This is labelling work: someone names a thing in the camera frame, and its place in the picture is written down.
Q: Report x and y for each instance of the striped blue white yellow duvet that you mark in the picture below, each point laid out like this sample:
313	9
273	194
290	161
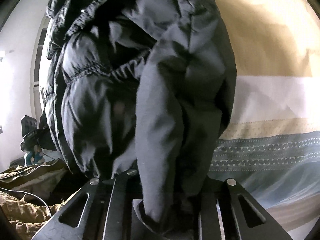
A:
271	146

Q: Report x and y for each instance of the blue white gloved left hand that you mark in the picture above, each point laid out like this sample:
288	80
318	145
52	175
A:
34	156

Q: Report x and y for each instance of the black puffer jacket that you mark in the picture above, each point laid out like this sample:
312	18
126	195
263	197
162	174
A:
145	84

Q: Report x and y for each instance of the white shelf unit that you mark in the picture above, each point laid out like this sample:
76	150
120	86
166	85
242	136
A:
37	61

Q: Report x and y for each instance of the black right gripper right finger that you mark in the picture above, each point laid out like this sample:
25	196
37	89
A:
228	211

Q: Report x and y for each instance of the olive brown garment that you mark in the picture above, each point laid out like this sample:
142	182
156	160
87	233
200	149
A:
30	195

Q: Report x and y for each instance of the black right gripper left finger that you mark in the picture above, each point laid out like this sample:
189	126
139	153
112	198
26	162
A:
101	209

